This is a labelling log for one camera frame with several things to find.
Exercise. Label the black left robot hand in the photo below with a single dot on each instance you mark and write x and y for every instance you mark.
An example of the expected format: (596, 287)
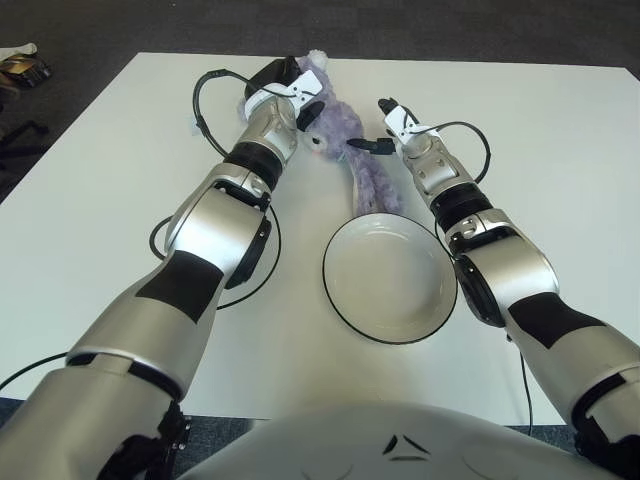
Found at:
(275, 72)

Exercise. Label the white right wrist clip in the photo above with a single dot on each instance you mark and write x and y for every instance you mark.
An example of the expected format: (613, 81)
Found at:
(400, 122)

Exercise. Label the silver robot torso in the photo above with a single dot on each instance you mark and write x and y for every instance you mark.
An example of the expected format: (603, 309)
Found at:
(375, 440)

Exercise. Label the brown black floor clutter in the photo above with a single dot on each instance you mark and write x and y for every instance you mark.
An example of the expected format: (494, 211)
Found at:
(22, 70)

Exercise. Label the white plate black rim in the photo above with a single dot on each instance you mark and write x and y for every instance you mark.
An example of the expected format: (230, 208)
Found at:
(390, 280)

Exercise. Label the black chair base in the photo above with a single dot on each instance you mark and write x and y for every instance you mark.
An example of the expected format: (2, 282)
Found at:
(20, 137)

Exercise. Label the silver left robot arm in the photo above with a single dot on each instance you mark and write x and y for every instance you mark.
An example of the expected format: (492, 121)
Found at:
(220, 225)

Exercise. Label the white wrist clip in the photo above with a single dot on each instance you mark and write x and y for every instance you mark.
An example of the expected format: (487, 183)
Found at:
(400, 122)
(307, 84)

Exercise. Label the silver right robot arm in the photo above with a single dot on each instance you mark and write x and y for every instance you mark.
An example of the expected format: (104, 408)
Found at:
(510, 265)

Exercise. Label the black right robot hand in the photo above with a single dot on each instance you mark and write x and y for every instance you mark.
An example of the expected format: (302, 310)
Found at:
(372, 145)

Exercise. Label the purple plush doll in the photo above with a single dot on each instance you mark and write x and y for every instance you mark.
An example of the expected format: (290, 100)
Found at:
(340, 120)

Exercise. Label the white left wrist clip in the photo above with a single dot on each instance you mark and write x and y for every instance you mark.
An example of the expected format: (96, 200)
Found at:
(307, 84)

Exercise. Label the black table bracket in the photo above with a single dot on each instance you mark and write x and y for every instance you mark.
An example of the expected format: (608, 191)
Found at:
(184, 430)

